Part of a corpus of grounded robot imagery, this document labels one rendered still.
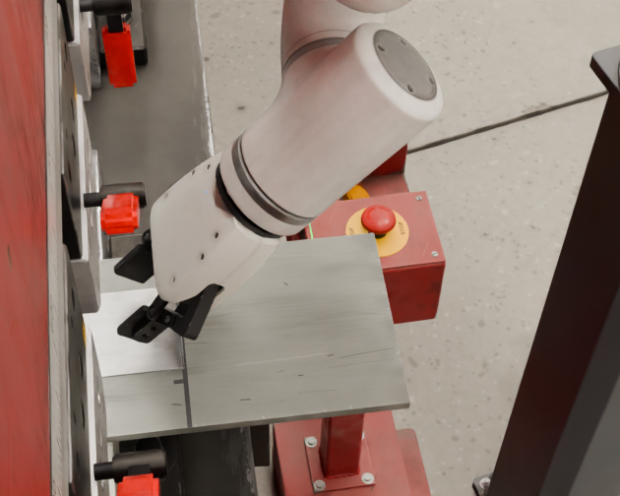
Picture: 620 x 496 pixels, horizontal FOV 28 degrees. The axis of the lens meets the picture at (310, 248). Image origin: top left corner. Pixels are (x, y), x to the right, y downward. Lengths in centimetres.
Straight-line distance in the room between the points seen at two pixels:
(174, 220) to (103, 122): 44
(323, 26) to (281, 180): 12
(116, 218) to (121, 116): 66
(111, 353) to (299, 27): 33
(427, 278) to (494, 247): 100
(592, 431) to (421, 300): 36
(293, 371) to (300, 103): 28
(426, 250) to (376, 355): 36
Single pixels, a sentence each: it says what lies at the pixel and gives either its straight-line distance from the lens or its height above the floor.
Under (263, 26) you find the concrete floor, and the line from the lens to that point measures 278.
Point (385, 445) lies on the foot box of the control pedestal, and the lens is 201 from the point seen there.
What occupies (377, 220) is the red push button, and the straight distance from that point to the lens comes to 138.
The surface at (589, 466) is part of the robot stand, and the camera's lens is 179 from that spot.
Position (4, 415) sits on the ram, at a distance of 45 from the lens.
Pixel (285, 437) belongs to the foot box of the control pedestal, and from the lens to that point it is 201.
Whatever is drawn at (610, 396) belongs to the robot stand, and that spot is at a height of 55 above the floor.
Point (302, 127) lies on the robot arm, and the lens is 86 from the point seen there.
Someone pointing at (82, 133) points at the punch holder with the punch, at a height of 125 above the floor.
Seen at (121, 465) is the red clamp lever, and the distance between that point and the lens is 71.
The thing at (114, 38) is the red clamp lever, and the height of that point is 121.
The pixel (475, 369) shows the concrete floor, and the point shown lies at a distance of 224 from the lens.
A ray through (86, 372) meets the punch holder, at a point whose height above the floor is 126.
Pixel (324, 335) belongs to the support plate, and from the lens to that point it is 107.
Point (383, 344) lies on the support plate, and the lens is 106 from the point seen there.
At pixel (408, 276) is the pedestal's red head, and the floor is 76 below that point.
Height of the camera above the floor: 190
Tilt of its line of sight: 53 degrees down
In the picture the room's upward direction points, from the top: 2 degrees clockwise
